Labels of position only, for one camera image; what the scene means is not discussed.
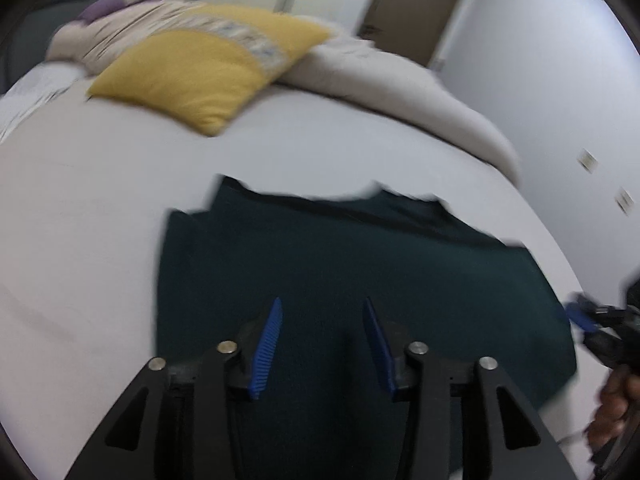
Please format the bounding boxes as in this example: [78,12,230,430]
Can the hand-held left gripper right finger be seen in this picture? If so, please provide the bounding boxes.
[362,296,581,480]

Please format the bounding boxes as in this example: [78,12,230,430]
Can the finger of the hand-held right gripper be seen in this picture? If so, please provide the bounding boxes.
[562,294,626,333]

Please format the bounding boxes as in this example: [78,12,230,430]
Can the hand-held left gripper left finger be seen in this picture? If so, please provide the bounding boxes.
[65,296,284,480]

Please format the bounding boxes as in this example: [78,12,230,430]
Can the dark green sweater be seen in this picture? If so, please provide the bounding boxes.
[152,175,576,480]

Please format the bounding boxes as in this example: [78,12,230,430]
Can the person's right hand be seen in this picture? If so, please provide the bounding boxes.
[587,365,640,454]

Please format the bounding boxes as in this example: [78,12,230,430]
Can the beige duvet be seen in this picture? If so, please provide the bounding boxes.
[47,0,523,186]

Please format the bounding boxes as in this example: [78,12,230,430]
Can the yellow patterned pillow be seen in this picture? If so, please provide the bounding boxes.
[86,4,333,137]

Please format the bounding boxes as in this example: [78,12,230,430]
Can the brown door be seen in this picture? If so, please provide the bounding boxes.
[357,0,466,68]

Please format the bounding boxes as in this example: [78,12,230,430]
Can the white pillow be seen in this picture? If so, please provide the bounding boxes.
[0,62,83,143]

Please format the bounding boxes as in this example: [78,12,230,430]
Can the purple patterned pillow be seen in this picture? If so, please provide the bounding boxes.
[77,0,178,25]

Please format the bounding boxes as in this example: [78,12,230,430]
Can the grey upholstered headboard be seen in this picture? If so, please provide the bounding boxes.
[0,0,133,96]

